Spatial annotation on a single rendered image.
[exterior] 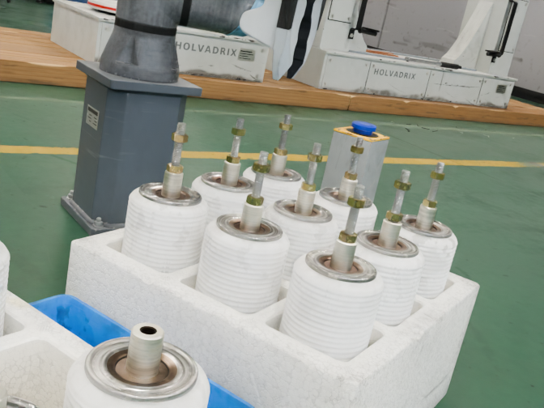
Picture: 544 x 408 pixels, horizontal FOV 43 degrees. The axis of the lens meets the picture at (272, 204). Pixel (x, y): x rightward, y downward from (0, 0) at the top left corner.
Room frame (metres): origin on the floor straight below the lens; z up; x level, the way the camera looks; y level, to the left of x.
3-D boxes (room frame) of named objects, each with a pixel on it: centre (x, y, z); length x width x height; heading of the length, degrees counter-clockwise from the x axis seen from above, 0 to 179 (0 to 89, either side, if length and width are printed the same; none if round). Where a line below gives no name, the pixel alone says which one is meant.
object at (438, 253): (0.88, -0.20, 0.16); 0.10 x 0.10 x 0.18
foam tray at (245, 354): (0.84, -0.04, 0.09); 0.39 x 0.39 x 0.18; 60
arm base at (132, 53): (1.35, 0.30, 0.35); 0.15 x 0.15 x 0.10
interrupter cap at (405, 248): (0.78, -0.14, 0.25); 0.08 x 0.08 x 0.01
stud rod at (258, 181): (0.74, 0.02, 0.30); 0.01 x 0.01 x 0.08
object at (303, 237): (0.84, -0.04, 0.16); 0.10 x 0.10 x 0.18
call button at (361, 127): (1.13, -0.12, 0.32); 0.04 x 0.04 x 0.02
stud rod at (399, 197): (0.78, -0.14, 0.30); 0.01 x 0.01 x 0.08
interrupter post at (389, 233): (0.78, -0.14, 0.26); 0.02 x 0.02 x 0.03
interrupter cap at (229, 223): (0.74, 0.02, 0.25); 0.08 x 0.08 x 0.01
